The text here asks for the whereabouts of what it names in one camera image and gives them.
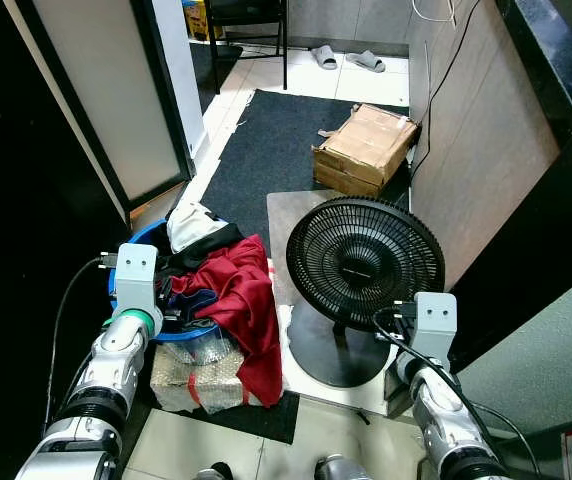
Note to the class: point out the kitchen counter with black top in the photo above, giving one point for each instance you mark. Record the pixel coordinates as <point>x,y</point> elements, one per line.
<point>476,130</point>

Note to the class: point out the white garment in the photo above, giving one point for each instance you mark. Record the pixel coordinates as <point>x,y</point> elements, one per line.
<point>191,225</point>

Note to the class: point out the dark left robot leg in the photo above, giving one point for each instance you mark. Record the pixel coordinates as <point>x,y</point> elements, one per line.
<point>214,472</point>

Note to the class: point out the worn cardboard box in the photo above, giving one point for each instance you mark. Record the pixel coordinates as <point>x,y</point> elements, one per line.
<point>366,145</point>

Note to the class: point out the black garment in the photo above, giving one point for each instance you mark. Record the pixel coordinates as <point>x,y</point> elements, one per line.
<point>216,243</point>

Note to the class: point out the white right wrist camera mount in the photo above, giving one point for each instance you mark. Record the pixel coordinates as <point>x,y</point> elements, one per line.
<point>436,322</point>

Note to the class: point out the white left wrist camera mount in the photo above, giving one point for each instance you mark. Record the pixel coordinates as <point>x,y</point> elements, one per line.
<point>136,275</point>

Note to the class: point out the dark navy garment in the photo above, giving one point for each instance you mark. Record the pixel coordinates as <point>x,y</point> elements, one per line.
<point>191,303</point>

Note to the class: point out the silver right robot leg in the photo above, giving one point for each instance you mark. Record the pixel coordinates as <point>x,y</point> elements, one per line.
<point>341,468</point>

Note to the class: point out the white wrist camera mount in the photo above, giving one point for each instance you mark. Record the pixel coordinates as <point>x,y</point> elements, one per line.
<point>436,322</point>
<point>136,275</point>

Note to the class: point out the large dark floor mat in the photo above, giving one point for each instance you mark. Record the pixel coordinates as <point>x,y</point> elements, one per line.
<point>276,140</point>

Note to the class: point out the black framed frosted screen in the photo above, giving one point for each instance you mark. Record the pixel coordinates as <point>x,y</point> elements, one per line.
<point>106,90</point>

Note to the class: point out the blue laundry basket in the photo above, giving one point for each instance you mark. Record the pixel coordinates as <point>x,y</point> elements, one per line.
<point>181,336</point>

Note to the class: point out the grey slipper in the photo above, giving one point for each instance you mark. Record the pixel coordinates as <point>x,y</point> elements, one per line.
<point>324,57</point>
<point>366,62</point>

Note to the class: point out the black floor fan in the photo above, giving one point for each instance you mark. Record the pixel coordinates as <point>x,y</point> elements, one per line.
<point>366,255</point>

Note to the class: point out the black door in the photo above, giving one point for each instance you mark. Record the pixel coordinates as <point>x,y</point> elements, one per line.
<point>526,250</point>

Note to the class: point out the small dark floor mat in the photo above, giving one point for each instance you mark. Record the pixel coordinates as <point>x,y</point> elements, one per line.
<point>266,422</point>

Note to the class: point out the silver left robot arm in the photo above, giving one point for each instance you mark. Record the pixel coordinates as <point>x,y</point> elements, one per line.
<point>111,365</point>

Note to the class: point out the plastic wrapped box red band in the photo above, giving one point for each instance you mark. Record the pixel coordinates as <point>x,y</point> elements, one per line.
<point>201,378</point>

